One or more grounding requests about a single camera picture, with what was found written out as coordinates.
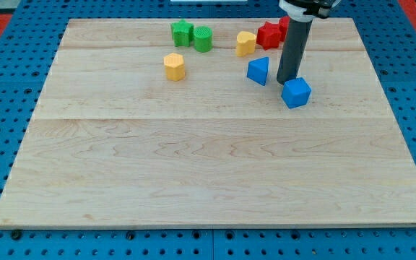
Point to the blue cube block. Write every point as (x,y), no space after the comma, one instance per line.
(296,92)

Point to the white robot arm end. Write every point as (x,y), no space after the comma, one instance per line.
(307,10)

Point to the light wooden board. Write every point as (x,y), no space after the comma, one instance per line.
(113,144)

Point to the yellow hexagonal block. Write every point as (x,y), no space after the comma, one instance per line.
(174,66)

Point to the blue triangular prism block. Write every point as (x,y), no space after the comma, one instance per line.
(258,70)

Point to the green cylinder block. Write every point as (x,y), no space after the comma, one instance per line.
(203,39)

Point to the yellow heart block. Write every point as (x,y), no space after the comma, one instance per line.
(245,43)

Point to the green star block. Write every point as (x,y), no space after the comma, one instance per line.
(182,33)

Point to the red star block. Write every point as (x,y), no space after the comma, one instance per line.
(269,36)

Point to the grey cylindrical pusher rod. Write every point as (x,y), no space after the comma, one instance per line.
(293,50)

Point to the red block behind pusher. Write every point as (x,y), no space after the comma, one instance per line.
(283,27)

